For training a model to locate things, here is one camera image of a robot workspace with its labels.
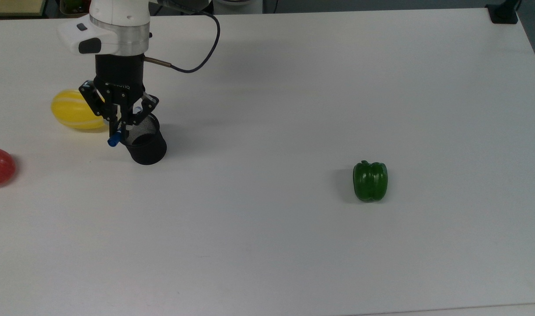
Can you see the black table clamp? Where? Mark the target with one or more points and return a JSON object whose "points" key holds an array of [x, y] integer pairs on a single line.
{"points": [[503, 13]]}

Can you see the wooden board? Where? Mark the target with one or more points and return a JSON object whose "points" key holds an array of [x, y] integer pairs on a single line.
{"points": [[12, 6]]}

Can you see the green bell pepper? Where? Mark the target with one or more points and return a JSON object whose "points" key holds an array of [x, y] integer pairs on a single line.
{"points": [[370, 182]]}

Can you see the dark storage bin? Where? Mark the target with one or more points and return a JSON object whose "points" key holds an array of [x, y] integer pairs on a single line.
{"points": [[74, 6]]}

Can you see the white marker with blue cap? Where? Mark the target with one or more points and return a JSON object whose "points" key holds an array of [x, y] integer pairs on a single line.
{"points": [[113, 141]]}

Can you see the yellow striped melon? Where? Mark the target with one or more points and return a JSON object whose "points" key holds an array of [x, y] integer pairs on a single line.
{"points": [[74, 109]]}

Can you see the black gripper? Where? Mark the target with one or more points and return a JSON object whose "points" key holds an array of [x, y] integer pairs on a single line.
{"points": [[120, 77]]}

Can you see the black mesh pen cup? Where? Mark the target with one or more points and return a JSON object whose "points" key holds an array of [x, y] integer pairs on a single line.
{"points": [[149, 151]]}

